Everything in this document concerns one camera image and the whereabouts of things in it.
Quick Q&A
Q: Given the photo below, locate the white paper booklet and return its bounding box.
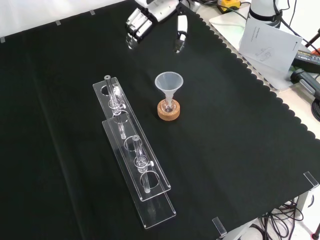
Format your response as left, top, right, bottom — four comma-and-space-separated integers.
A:
239, 18, 304, 74

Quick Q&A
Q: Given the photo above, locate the round-bottom glass flask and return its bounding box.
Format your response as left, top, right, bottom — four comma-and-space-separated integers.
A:
161, 97, 176, 114

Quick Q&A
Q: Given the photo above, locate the pale board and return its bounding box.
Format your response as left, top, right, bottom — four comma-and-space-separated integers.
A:
208, 9, 302, 91

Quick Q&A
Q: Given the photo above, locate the black cable bundle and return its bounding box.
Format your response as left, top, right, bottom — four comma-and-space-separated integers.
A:
257, 197, 320, 240

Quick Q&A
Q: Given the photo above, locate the black tripod handle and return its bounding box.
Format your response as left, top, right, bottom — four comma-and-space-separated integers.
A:
290, 68, 320, 102

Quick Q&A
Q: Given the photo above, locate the clear acrylic funnel stand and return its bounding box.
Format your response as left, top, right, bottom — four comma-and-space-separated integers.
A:
92, 74, 177, 230

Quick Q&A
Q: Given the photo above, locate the black bench cloth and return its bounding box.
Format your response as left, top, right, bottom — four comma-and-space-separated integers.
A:
0, 0, 320, 240

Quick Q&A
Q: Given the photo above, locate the black power adapter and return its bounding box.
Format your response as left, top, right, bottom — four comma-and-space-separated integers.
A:
291, 48, 320, 74

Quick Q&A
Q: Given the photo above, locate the grey bench leg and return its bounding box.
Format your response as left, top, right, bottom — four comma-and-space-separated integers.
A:
296, 189, 316, 224

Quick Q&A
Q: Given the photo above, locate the cork ring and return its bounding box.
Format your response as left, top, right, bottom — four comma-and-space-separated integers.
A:
157, 98, 182, 122

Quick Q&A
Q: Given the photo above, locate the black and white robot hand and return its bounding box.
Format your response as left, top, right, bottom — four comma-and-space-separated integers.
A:
124, 0, 189, 54

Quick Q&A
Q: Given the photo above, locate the yellow stop button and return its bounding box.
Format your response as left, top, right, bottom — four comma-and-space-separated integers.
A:
216, 0, 241, 13

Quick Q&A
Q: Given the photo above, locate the clear cloth clip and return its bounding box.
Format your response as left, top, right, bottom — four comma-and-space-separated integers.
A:
211, 216, 228, 238
303, 171, 320, 188

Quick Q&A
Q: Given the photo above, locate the clear plastic funnel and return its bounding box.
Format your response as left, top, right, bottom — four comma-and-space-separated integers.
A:
154, 71, 184, 106

